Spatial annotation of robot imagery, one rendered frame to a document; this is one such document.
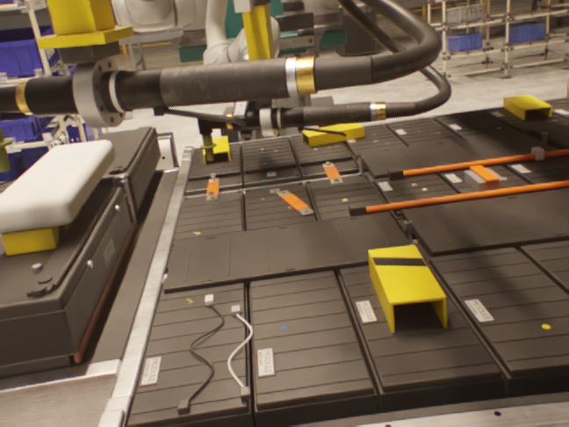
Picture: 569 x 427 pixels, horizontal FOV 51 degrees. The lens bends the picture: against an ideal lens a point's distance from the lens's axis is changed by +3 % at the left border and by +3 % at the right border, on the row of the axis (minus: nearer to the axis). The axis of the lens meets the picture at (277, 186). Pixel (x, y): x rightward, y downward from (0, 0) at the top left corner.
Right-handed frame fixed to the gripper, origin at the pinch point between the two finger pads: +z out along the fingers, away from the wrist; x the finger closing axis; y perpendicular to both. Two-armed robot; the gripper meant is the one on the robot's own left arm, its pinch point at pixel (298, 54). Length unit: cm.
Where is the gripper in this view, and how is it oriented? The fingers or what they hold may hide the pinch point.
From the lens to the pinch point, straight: 211.8
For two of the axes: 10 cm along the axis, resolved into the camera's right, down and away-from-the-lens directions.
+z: 1.2, 9.4, 3.3
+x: 9.9, -1.0, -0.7
